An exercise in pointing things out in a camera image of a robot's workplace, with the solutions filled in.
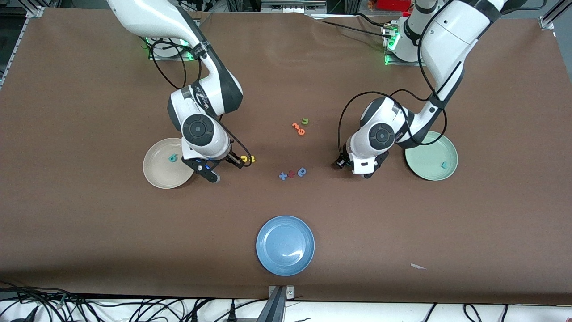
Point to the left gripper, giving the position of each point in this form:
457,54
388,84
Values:
343,162

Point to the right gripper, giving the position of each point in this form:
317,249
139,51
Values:
233,159

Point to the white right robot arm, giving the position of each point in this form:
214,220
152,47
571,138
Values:
152,22

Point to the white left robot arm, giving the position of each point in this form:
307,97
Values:
451,40

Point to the beige brown plate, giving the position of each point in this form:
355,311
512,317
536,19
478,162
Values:
161,172

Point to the pale green plate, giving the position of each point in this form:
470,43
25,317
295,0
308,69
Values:
433,163

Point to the blue plate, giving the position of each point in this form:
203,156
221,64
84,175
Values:
285,246

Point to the white paper scrap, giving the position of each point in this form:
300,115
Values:
418,266

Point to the dark grey metal beam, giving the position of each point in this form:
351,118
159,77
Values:
272,311

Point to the grey metal box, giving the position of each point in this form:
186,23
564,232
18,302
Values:
290,6

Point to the brown table cover sheet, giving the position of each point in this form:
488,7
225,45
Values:
89,232

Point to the red box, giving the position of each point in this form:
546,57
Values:
393,4

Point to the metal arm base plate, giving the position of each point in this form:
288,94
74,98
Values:
402,62
172,56

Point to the metal table clamp bracket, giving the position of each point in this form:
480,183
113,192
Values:
289,293

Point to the aluminium frame rail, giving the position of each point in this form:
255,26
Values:
546,23
33,11

